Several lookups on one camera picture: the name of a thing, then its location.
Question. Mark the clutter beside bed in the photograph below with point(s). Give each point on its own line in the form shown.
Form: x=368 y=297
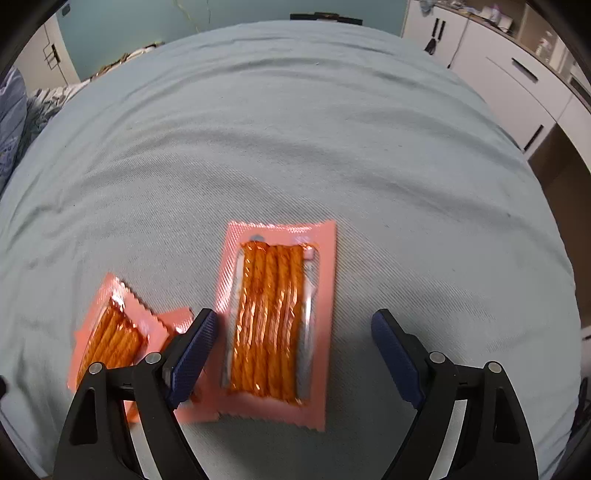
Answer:
x=129 y=57

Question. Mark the pale blue printed duvet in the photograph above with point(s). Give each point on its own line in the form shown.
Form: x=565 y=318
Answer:
x=10 y=124

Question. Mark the light blue bed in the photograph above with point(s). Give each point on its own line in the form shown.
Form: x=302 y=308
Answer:
x=300 y=161

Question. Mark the black and white box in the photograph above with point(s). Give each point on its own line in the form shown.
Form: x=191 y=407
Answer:
x=328 y=18

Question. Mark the white door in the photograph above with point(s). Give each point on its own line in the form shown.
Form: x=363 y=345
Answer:
x=46 y=55

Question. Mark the grey patterned pillow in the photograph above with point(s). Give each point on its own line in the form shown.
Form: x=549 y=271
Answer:
x=51 y=106

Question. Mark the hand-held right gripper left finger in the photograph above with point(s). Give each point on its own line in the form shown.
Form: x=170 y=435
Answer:
x=194 y=355

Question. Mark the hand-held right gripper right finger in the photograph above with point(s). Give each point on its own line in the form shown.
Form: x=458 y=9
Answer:
x=398 y=360

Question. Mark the grey wall switch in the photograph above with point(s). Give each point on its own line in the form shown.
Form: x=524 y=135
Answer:
x=65 y=9

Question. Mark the pink packet of orange strips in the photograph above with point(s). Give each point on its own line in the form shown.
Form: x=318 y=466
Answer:
x=111 y=332
x=272 y=318
x=207 y=401

